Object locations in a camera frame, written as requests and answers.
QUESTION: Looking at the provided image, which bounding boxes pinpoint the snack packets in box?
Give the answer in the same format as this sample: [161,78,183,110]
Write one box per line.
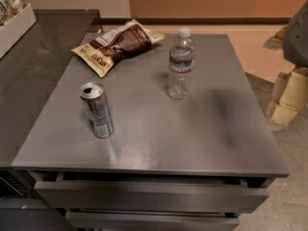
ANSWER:
[0,0,26,26]

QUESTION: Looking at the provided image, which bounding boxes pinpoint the brown chip bag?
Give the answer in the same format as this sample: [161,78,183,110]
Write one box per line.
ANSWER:
[72,19,165,78]

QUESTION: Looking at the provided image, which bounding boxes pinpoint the clear plastic water bottle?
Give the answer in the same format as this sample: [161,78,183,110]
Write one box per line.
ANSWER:
[167,27,195,100]

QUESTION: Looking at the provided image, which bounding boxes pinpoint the upper grey drawer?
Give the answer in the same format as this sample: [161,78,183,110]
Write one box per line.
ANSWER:
[35,172,269,213]

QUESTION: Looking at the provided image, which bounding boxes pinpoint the silver blue drink can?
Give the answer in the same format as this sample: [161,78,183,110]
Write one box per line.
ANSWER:
[79,82,114,138]

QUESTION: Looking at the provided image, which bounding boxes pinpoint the white snack box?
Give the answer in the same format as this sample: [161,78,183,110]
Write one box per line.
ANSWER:
[0,4,37,59]

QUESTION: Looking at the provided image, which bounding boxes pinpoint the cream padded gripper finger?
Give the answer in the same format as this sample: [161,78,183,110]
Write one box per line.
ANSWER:
[266,66,308,131]

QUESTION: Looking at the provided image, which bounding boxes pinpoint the grey drawer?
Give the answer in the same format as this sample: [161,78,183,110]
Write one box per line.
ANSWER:
[35,172,269,213]
[65,212,239,231]

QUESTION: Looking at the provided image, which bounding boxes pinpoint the lower grey drawer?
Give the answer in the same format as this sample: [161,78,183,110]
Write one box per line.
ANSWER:
[65,212,239,231]

